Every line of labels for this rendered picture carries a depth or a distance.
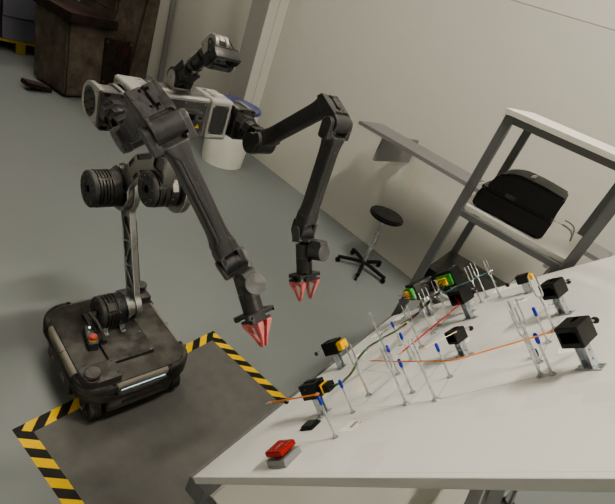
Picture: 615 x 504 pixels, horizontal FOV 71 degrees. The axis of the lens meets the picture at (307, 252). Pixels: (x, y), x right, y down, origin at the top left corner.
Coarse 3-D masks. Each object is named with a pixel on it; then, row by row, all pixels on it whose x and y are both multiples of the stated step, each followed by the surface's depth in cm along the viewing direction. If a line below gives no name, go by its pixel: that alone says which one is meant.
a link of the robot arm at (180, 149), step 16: (144, 128) 92; (192, 128) 97; (176, 144) 95; (176, 160) 97; (192, 160) 99; (192, 176) 100; (192, 192) 101; (208, 192) 104; (208, 208) 105; (208, 224) 106; (224, 224) 109; (208, 240) 112; (224, 240) 110; (224, 256) 112; (240, 256) 114
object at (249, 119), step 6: (240, 108) 163; (234, 114) 163; (240, 114) 163; (246, 114) 165; (252, 114) 168; (234, 120) 164; (240, 120) 163; (246, 120) 163; (252, 120) 165; (234, 126) 165; (240, 126) 163; (246, 126) 162; (234, 132) 167; (240, 132) 164; (246, 132) 162; (234, 138) 168; (240, 138) 170
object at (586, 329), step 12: (564, 324) 79; (576, 324) 77; (588, 324) 78; (564, 336) 80; (576, 336) 79; (588, 336) 77; (564, 348) 79; (576, 348) 79; (588, 348) 78; (588, 360) 80
